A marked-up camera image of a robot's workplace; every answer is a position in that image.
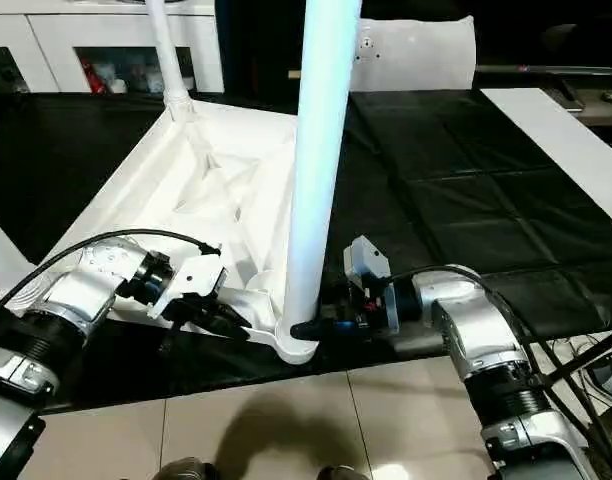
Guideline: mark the white plastic table leg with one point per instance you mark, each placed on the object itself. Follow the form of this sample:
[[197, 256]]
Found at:
[[321, 150], [168, 60], [1, 250]]

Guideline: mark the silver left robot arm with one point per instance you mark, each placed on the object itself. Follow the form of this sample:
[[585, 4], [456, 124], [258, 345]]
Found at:
[[76, 295]]

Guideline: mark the black padded work mat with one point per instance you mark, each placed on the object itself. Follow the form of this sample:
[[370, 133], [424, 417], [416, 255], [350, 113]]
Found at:
[[461, 200]]

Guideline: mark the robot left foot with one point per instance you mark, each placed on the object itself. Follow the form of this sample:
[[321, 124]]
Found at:
[[186, 470]]

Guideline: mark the black metal bar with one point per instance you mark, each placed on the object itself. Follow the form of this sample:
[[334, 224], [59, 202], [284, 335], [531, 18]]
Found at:
[[586, 355]]

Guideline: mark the small white jar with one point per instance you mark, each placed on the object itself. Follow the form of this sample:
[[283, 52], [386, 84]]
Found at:
[[118, 86], [188, 82]]

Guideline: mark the white flat board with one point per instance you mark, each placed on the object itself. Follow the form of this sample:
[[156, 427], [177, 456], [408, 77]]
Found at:
[[561, 150]]

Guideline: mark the black power adapter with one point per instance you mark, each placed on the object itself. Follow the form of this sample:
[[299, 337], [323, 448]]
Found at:
[[611, 375]]

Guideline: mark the red bottle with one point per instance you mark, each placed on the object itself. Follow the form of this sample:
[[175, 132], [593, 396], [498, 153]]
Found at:
[[89, 75]]

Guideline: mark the white cabinet with glass doors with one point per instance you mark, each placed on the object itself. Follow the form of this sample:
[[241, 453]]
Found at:
[[51, 30]]

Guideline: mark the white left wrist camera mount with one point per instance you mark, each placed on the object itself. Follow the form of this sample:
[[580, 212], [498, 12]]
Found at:
[[196, 277]]

